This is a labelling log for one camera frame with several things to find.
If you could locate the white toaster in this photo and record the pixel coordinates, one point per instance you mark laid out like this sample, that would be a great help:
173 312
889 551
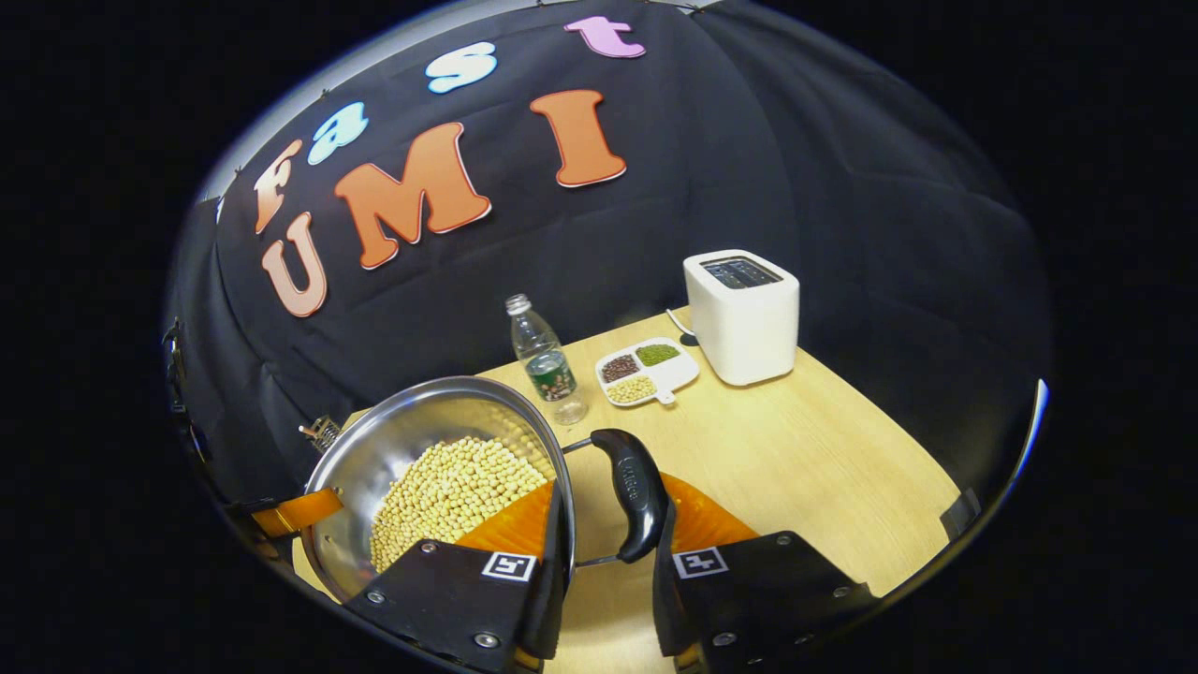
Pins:
749 323

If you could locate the white divided bean dish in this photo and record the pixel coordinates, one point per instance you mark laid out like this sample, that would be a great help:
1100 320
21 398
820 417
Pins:
669 374

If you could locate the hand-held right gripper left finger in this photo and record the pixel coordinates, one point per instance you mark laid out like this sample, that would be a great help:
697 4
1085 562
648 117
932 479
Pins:
558 580

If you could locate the clear plastic water bottle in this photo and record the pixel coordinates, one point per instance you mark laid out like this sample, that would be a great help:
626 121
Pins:
550 370

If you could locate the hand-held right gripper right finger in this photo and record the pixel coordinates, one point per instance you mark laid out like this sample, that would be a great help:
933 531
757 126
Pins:
666 599

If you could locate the pile of dark red beans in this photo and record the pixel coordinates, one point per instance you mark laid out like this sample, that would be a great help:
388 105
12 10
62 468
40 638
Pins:
619 367

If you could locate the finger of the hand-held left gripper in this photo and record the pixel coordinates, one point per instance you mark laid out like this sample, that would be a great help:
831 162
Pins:
299 510

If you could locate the pile of green mung beans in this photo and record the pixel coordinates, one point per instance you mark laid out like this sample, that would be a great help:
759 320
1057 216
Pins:
657 354

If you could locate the pile of soybeans in pot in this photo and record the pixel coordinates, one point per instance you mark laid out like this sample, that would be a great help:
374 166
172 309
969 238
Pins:
449 496

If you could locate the black backdrop cloth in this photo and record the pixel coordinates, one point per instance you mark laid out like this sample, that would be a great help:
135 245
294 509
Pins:
749 168

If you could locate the small pile of yellow soybeans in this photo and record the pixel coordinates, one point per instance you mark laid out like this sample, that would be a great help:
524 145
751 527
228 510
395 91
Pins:
631 388

